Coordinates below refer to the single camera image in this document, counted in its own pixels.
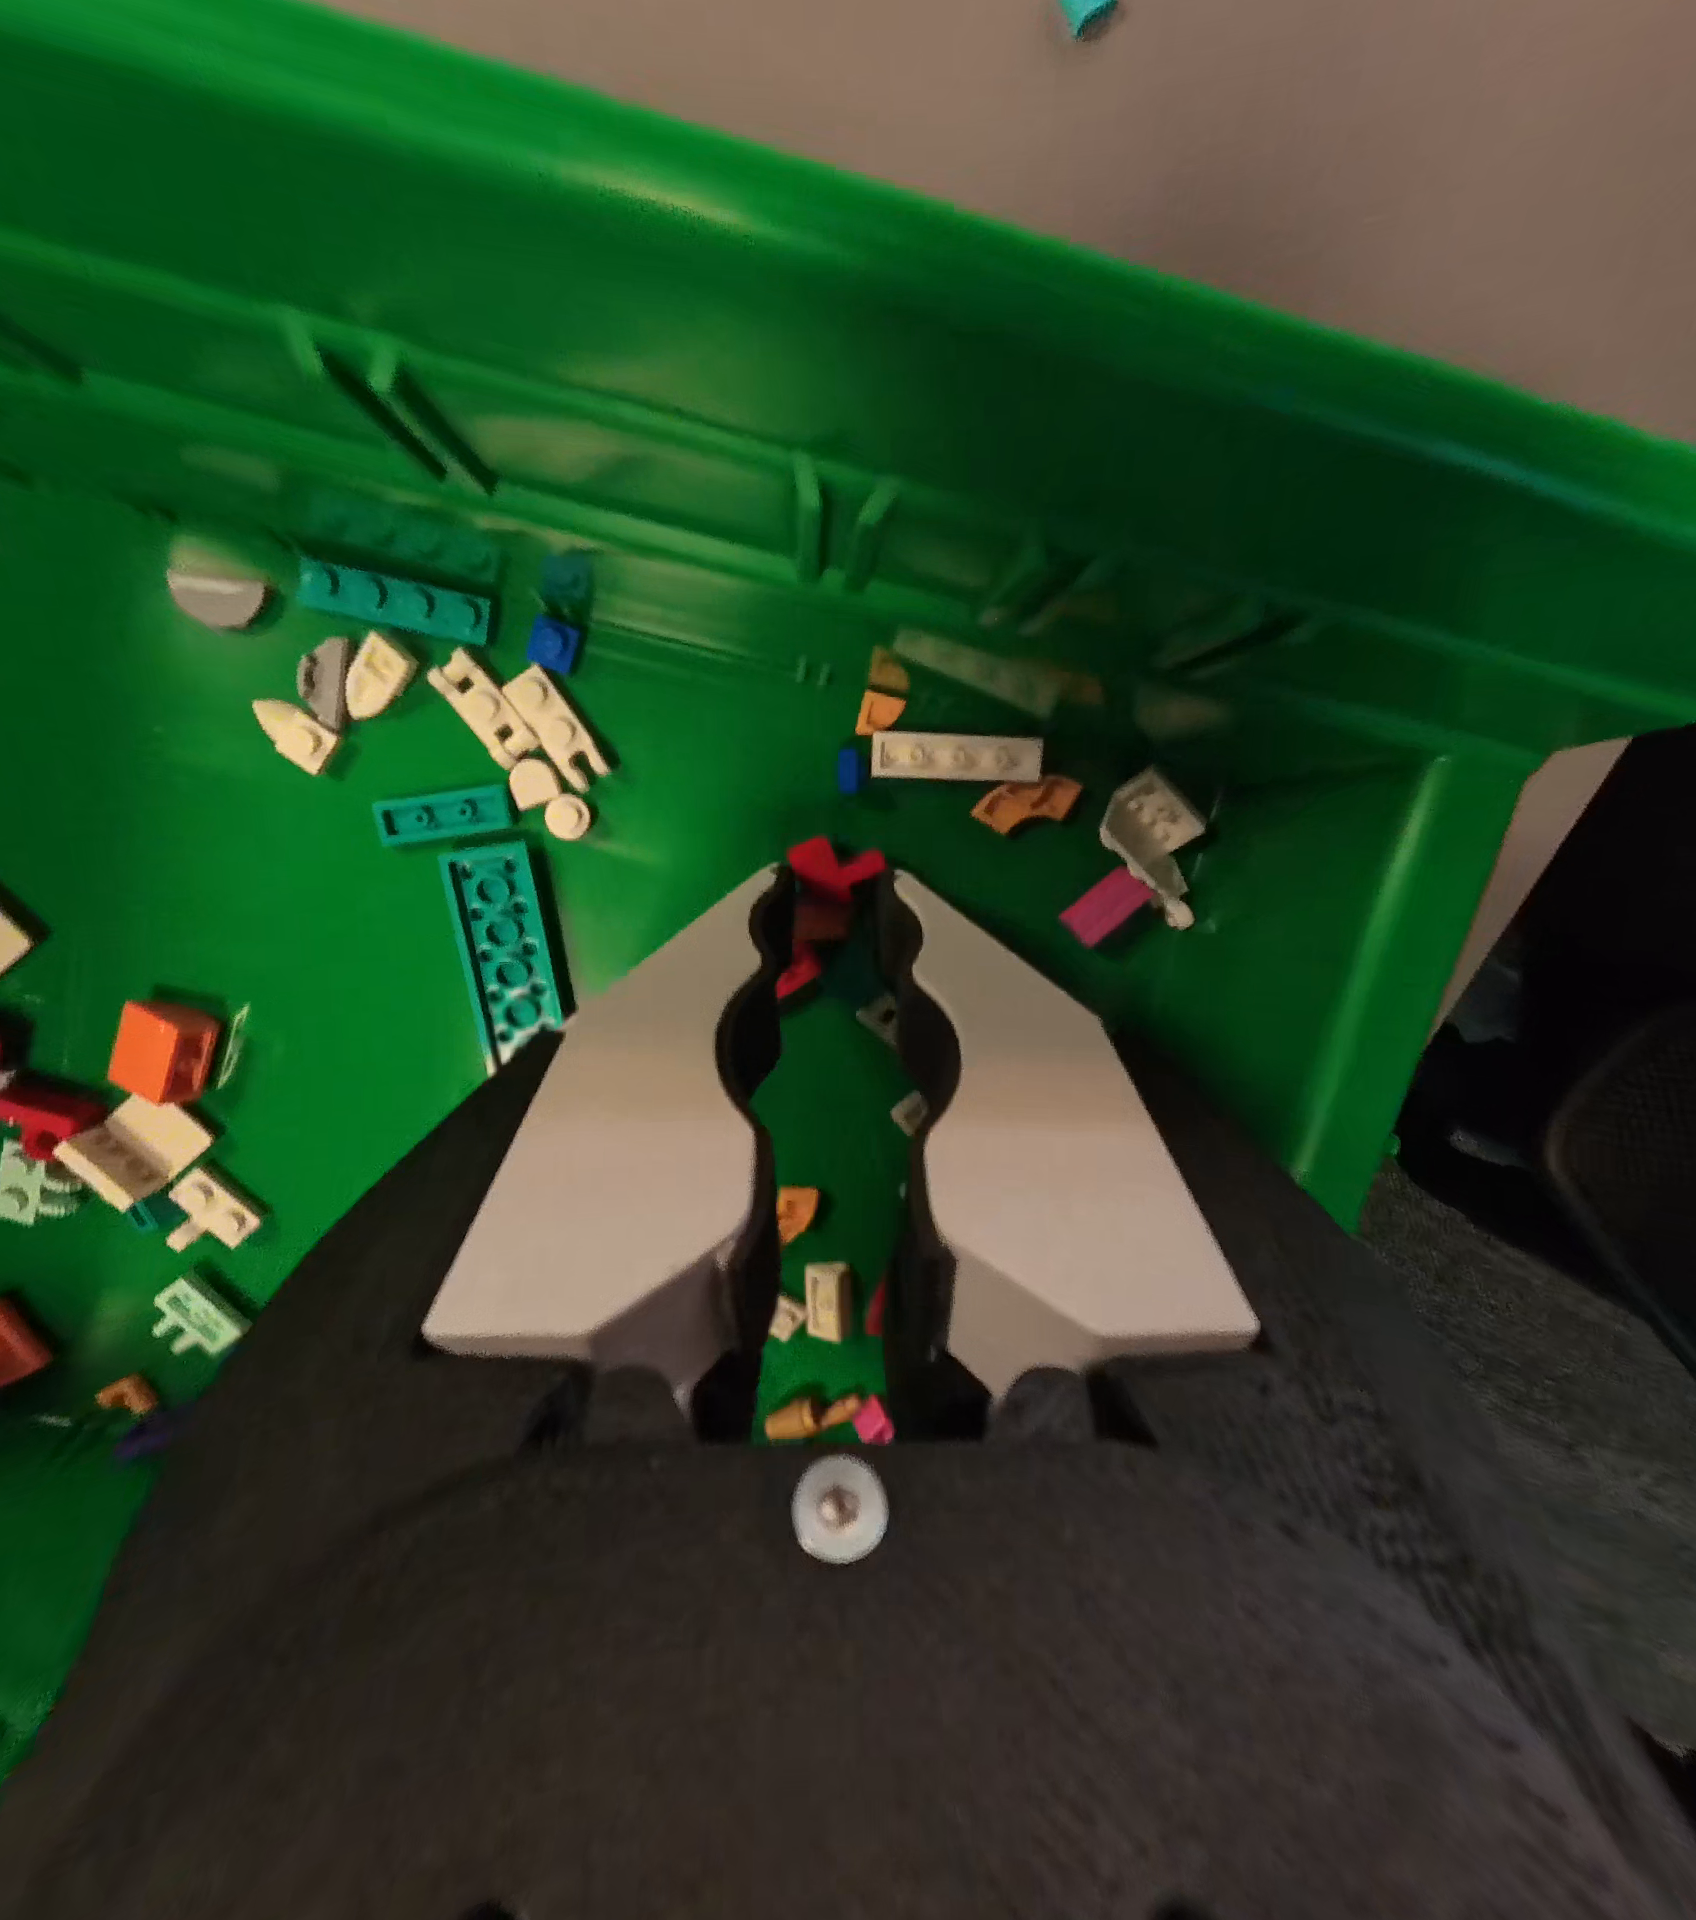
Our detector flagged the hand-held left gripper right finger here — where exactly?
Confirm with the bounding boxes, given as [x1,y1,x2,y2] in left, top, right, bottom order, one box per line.
[887,866,1263,1400]

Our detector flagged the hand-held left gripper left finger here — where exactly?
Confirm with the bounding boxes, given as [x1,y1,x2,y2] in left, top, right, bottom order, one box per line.
[421,863,794,1408]

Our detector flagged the red lego piece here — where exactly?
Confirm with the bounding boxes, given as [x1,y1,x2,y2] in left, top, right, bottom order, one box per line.
[782,835,890,951]

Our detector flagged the pile of lego bricks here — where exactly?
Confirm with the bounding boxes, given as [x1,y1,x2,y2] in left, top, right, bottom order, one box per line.
[0,374,1228,1471]

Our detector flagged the green plastic bin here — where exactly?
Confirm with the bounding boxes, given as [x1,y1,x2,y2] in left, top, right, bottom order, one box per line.
[0,0,1696,1920]

